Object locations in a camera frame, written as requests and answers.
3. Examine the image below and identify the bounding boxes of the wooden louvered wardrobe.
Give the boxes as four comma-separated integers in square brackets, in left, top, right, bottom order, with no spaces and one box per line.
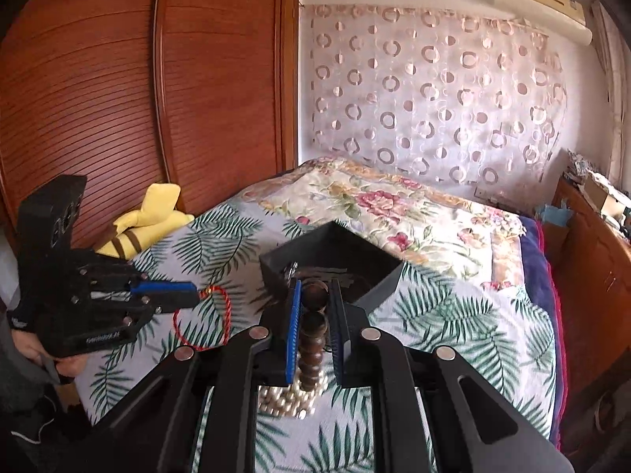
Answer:
[1,0,297,247]

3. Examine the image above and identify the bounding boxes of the white pearl bracelet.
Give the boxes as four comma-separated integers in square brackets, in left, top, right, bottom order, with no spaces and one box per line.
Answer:
[256,368,330,420]

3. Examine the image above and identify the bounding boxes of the dark blue blanket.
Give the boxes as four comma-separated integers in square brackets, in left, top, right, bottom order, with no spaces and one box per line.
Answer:
[519,216,569,449]

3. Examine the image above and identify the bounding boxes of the blue cloth by bed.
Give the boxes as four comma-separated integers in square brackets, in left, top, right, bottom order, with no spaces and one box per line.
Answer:
[535,204,574,227]

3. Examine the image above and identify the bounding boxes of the person's left hand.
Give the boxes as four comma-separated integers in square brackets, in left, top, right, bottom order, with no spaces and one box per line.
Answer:
[11,330,90,378]

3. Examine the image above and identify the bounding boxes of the cardboard box on cabinet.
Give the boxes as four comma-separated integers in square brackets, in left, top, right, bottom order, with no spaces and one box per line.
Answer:
[583,171,630,219]

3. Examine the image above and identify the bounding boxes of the palm leaf print cloth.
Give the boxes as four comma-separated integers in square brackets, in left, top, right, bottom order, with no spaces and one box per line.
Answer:
[77,201,552,472]

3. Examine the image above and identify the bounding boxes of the pink circle pattern curtain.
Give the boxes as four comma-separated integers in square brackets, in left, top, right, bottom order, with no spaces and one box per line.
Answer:
[302,4,567,190]

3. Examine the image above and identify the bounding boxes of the wooden side cabinet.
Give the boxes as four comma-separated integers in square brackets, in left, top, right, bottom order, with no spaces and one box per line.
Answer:
[542,178,631,397]

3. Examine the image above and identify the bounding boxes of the floral bed quilt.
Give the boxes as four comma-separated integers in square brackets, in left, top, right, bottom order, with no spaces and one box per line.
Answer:
[240,157,525,291]

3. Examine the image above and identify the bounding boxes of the red cord bracelet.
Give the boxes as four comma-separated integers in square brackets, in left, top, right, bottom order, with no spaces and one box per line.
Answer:
[172,284,233,352]

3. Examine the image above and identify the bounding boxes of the yellow plush toy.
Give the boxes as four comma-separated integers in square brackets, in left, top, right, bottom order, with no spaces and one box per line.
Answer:
[94,184,195,259]

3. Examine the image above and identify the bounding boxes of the black open jewelry box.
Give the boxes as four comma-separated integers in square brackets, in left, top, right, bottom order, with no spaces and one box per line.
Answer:
[259,221,403,313]

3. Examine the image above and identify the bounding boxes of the brown wooden bead bracelet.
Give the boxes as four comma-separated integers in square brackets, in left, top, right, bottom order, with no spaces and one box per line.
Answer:
[295,277,330,393]

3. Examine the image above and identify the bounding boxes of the white wall air conditioner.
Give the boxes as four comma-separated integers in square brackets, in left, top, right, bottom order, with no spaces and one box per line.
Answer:
[494,0,592,46]

